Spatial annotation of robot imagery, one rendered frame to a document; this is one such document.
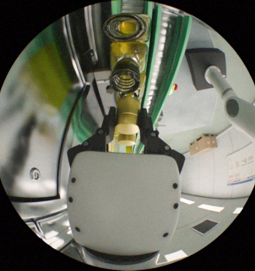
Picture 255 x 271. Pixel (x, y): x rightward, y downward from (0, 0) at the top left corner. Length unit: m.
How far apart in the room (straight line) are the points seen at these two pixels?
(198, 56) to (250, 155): 3.44
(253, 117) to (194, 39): 0.40
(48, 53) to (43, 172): 0.19
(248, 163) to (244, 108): 3.44
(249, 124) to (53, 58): 0.45
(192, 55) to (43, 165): 0.57
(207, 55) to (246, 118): 0.33
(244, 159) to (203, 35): 3.55
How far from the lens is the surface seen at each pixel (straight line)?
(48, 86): 0.17
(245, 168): 3.79
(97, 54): 0.47
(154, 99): 0.49
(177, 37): 0.33
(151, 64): 0.28
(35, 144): 0.16
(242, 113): 0.33
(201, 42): 0.57
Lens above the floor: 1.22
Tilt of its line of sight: 23 degrees down
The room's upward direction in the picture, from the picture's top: 177 degrees counter-clockwise
